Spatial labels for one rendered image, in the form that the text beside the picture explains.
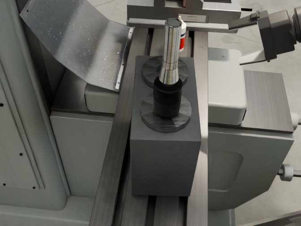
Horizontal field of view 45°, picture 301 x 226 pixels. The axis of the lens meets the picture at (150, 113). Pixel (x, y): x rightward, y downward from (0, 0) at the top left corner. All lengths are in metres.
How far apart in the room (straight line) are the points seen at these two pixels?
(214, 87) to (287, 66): 1.56
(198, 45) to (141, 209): 0.56
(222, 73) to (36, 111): 0.60
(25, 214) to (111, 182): 0.90
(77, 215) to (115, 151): 0.79
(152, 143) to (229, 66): 0.66
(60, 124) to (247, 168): 0.66
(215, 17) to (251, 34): 1.73
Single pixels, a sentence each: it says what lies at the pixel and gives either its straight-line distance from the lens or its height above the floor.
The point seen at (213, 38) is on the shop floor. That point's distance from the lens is 2.74.
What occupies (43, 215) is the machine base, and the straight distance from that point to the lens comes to 1.60.
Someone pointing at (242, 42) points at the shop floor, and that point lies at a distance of 2.75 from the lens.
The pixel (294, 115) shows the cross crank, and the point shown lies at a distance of 1.35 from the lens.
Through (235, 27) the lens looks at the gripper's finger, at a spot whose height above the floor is 1.15.
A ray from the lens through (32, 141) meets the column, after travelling 1.25.
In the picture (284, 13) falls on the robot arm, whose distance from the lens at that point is 0.84.
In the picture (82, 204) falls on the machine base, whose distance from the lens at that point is 1.59.
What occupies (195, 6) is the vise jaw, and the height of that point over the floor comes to 1.02.
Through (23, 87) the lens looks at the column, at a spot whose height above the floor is 0.88.
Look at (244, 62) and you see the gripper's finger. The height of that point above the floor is 1.05.
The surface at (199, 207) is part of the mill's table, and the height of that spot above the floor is 0.94.
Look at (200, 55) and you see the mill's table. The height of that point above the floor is 0.94.
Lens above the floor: 1.60
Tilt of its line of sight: 48 degrees down
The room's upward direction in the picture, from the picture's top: 2 degrees clockwise
